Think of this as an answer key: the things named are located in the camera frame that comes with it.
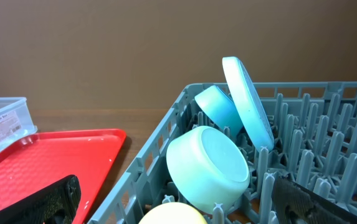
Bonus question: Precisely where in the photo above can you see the red plastic tray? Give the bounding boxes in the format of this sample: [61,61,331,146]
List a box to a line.
[0,129,126,223]

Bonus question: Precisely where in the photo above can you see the clear plastic storage bin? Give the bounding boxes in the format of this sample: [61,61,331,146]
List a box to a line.
[0,97,37,152]

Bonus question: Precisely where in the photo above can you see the yellow plastic cup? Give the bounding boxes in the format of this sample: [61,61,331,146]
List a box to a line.
[139,202,207,224]

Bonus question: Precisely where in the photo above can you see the light blue plate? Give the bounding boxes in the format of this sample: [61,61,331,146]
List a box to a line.
[222,57,274,151]

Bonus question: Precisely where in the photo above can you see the grey dishwasher rack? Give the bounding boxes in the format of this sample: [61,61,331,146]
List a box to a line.
[90,82,357,223]

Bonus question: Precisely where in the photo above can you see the light blue bowl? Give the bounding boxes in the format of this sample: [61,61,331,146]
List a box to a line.
[194,85,243,137]

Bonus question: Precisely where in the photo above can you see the light green bowl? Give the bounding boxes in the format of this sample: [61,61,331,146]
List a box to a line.
[166,126,250,214]

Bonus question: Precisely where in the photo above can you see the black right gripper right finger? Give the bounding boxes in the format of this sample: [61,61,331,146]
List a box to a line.
[272,177,357,224]

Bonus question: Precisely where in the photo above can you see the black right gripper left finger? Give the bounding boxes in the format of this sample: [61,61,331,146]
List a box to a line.
[0,175,82,224]

